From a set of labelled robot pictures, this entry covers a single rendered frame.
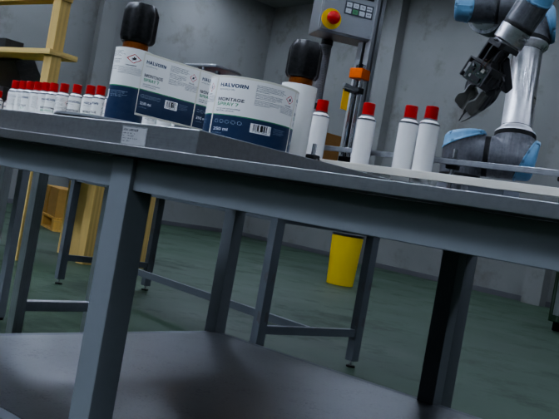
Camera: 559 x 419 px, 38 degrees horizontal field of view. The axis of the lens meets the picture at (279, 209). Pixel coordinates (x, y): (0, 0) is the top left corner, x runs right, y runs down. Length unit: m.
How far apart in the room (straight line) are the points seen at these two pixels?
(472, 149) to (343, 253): 6.73
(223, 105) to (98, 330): 0.54
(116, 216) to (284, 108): 0.45
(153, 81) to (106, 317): 0.63
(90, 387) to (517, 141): 1.34
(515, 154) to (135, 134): 1.13
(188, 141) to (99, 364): 0.45
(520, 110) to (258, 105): 0.91
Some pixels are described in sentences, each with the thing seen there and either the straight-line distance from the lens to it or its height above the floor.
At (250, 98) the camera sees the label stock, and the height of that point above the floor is 0.98.
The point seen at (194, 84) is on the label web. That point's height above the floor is 1.02.
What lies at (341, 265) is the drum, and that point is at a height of 0.23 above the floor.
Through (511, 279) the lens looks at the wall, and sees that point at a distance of 12.44.
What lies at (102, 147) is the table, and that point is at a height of 0.82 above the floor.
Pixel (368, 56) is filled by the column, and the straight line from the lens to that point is 2.40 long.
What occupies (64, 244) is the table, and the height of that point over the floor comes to 0.27.
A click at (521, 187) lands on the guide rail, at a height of 0.91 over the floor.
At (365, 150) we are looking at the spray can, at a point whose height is 0.96.
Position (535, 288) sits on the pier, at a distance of 12.01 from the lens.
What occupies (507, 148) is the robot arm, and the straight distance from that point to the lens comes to 2.31.
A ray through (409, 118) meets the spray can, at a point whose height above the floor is 1.05.
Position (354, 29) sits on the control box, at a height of 1.31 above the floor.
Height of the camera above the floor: 0.77
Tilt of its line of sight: level
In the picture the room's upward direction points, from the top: 10 degrees clockwise
